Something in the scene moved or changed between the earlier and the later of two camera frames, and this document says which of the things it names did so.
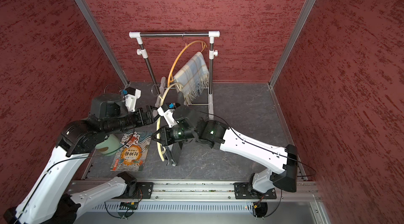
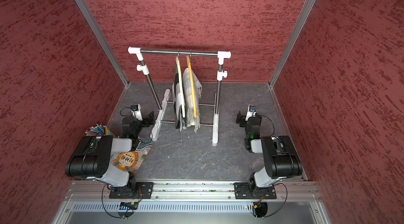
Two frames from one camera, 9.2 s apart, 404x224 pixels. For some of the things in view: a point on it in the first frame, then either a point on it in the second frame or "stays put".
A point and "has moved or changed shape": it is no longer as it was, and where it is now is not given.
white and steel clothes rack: x=212 y=34 -> x=143 y=68
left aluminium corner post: x=95 y=27 stays put
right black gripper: x=167 y=138 -> x=243 y=120
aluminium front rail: x=306 y=191 stays put
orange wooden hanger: x=170 y=77 -> x=188 y=60
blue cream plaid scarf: x=194 y=79 has moved or changed shape
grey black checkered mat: x=183 y=169 -> x=177 y=100
